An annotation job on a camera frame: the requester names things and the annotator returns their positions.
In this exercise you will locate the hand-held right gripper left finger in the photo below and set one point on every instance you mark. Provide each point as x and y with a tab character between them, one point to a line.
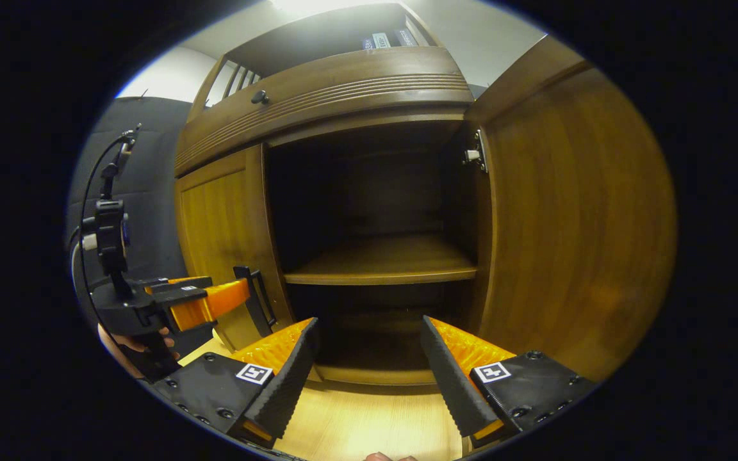
292	374

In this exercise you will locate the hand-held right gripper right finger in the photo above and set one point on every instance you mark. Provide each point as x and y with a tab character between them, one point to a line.
452	378

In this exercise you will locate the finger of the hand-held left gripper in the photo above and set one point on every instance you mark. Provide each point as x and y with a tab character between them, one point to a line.
212	306

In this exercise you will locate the wooden cabinet door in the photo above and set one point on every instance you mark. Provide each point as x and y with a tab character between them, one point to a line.
215	224
574	224

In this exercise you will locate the brown wooden shoe cabinet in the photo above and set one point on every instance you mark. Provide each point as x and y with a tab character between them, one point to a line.
369	192

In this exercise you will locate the wooden inner cabinet shelf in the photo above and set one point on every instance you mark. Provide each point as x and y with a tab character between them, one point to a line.
382	262

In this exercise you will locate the metal door hinge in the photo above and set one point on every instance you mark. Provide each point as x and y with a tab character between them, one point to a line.
475	153

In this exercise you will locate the wooden cabinet drawer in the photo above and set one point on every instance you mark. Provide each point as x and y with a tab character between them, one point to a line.
330	89

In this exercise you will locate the round black drawer knob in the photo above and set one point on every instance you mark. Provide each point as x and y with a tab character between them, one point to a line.
260	97

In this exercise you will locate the thin dark blue book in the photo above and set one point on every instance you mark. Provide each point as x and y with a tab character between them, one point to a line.
368	43

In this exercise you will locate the pale grey book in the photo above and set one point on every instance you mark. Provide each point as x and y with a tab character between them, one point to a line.
382	40

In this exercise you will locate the thick dark book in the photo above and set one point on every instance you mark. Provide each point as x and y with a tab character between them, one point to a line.
406	37

